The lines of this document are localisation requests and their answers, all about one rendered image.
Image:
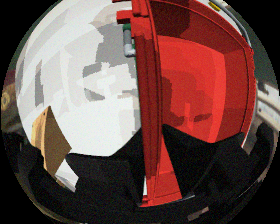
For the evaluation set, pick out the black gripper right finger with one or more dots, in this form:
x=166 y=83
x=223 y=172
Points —
x=192 y=158

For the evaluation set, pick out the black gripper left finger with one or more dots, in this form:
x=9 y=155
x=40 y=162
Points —
x=125 y=166

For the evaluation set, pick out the green plastic tray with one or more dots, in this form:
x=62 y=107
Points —
x=127 y=26

